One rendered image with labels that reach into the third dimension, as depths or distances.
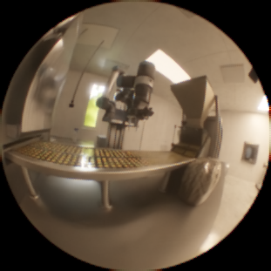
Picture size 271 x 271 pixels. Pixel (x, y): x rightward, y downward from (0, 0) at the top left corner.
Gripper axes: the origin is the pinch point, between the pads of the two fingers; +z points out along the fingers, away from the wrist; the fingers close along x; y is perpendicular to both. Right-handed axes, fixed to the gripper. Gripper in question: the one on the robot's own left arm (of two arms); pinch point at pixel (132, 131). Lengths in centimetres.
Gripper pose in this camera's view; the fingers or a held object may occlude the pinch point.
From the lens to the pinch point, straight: 37.7
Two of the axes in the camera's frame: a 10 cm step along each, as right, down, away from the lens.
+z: -1.7, 9.8, 0.5
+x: 7.5, 1.0, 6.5
